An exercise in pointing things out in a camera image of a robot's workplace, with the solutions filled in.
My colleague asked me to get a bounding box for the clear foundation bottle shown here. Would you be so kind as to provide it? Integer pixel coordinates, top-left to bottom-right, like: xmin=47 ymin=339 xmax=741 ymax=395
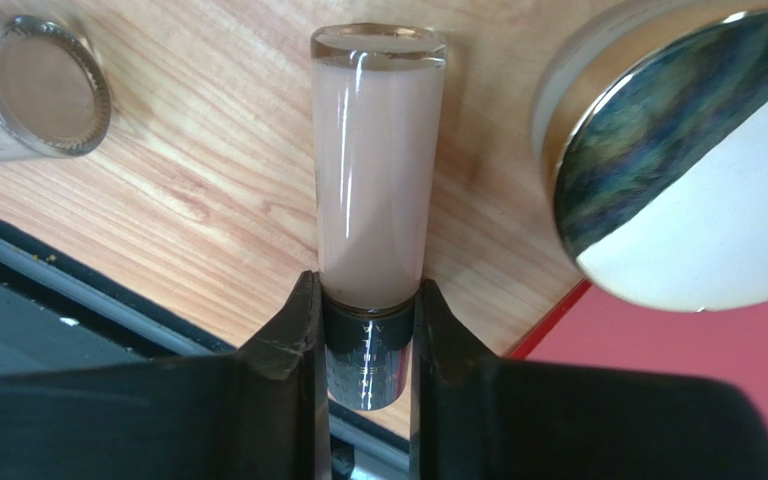
xmin=0 ymin=15 xmax=112 ymax=162

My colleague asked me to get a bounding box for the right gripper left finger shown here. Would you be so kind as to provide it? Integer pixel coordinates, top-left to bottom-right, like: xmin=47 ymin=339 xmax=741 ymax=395
xmin=0 ymin=272 xmax=331 ymax=479

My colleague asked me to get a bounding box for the red folder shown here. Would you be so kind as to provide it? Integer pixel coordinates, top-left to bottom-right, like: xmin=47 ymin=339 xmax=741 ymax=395
xmin=508 ymin=281 xmax=768 ymax=425

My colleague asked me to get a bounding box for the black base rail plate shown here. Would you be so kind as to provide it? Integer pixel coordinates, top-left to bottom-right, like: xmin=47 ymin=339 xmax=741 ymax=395
xmin=0 ymin=220 xmax=408 ymax=479

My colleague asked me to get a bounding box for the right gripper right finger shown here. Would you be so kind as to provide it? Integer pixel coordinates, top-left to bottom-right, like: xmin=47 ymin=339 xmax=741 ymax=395
xmin=410 ymin=280 xmax=768 ymax=479

